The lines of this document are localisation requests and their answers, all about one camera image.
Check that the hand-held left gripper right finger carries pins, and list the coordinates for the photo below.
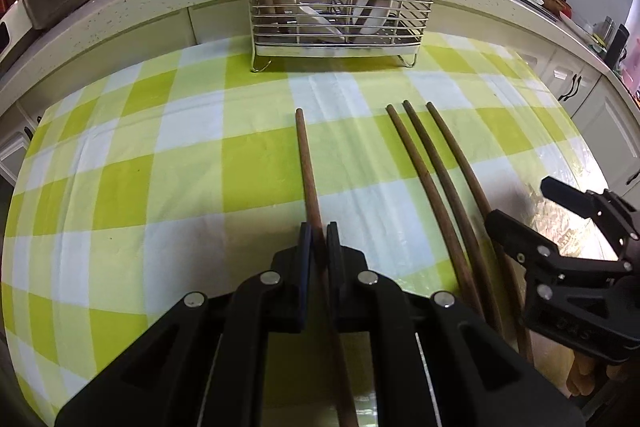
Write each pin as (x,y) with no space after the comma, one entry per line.
(334,272)

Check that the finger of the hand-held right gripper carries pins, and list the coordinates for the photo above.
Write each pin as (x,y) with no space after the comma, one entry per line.
(510,234)
(570,197)

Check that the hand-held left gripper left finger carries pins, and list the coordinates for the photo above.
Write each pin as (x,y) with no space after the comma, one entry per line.
(304,272)

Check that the person's right hand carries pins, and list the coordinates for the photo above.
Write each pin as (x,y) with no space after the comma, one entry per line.
(581,377)

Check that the black bottle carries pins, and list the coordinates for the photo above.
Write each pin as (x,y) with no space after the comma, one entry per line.
(617,44)

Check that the metal cup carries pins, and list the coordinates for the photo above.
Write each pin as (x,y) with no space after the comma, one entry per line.
(606,29)

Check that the green checked tablecloth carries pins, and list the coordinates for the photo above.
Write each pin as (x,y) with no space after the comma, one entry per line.
(150,187)

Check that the red container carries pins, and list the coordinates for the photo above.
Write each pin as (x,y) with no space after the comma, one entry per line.
(562,9)

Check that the white rice cooker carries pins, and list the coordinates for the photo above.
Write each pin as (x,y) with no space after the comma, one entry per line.
(17,27)

